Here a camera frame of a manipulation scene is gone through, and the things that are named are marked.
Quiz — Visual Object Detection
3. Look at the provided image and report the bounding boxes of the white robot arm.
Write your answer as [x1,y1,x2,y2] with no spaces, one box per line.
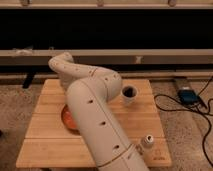
[48,53,149,171]

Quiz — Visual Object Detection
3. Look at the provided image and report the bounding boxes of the white cup with dark inside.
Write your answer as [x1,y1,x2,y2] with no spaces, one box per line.
[121,85,138,106]

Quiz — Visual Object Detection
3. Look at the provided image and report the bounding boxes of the orange plate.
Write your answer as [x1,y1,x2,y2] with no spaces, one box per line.
[61,105,78,131]

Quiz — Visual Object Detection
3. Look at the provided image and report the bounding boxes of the wooden table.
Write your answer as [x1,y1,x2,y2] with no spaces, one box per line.
[16,79,172,168]

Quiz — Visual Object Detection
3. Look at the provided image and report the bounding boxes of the blue power adapter box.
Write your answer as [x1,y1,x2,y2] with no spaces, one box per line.
[178,89,198,105]

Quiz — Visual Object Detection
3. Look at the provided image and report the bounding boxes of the black cable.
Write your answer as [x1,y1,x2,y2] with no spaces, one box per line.
[153,76,213,168]

